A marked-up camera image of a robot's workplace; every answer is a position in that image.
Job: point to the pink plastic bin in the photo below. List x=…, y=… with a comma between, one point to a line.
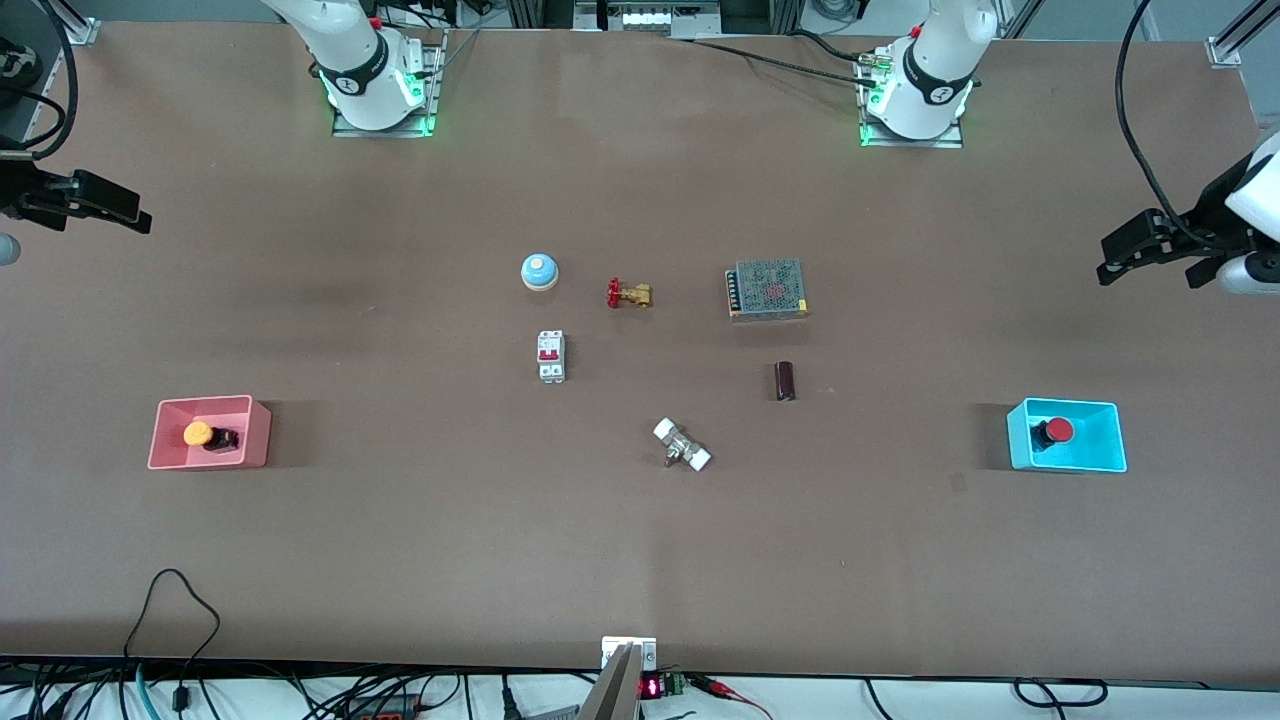
x=250, y=430

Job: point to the red mushroom push button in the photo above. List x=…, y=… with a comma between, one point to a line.
x=1052, y=433

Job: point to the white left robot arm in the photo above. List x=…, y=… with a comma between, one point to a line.
x=935, y=70

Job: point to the yellow mushroom push button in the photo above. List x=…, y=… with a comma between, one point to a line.
x=205, y=435

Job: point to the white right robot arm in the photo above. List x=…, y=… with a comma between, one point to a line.
x=350, y=60

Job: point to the aluminium frame profile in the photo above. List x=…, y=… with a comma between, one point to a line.
x=1240, y=35
x=75, y=22

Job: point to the cyan plastic bin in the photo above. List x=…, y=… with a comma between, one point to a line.
x=1085, y=455

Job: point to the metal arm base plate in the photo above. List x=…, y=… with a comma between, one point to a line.
x=955, y=140
x=430, y=80

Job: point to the metal fitting with white caps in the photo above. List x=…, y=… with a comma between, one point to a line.
x=682, y=445

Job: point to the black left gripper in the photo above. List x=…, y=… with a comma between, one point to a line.
x=1203, y=236

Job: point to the metal mesh power supply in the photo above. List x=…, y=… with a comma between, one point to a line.
x=768, y=290

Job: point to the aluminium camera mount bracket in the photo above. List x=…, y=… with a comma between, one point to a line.
x=625, y=680

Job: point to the dark brown cylindrical capacitor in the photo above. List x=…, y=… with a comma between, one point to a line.
x=786, y=381

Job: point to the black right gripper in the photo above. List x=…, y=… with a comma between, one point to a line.
x=22, y=190

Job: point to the white circuit breaker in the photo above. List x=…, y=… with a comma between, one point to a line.
x=551, y=356

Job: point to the blue and white dome button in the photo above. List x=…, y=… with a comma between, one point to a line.
x=539, y=271

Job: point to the red digit display module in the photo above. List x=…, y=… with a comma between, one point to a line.
x=660, y=686

